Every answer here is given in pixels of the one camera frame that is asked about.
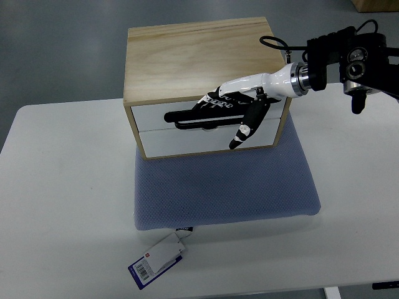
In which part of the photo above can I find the wooden drawer cabinet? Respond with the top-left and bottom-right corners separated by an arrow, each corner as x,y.
123,17 -> 284,159

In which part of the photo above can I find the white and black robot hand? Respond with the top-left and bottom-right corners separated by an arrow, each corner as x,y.
192,62 -> 310,149

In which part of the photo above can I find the black object under table edge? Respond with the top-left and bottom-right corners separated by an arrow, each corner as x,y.
372,281 -> 399,290

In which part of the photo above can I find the black cable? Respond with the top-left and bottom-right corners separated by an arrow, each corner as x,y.
259,19 -> 380,63

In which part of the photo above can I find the white table leg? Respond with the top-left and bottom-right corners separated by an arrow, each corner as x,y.
324,287 -> 342,299

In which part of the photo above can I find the white drawer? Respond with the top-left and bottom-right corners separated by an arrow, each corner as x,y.
130,91 -> 289,131
140,118 -> 280,158

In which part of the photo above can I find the cardboard box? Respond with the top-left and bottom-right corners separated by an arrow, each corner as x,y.
352,0 -> 399,13

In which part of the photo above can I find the blue mesh cushion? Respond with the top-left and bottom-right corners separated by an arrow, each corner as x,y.
133,118 -> 321,230

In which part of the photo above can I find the black drawer handle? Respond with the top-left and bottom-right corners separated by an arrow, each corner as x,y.
164,103 -> 262,130

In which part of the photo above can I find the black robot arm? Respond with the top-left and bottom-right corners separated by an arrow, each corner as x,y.
305,26 -> 398,114

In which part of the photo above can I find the white and blue product tag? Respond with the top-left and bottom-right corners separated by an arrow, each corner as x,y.
128,227 -> 193,290

